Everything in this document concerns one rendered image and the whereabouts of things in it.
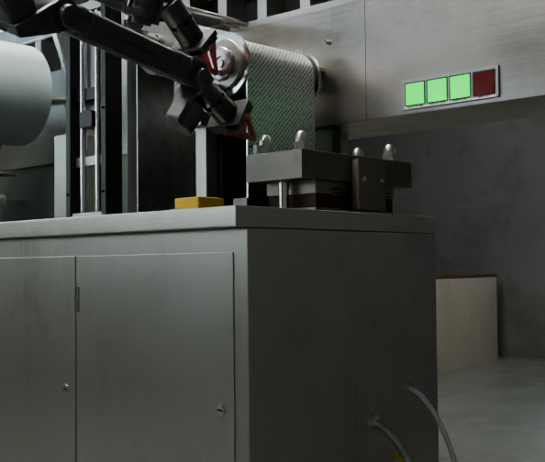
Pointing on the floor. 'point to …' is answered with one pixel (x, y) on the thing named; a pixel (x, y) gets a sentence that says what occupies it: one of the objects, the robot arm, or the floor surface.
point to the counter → (466, 320)
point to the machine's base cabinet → (200, 346)
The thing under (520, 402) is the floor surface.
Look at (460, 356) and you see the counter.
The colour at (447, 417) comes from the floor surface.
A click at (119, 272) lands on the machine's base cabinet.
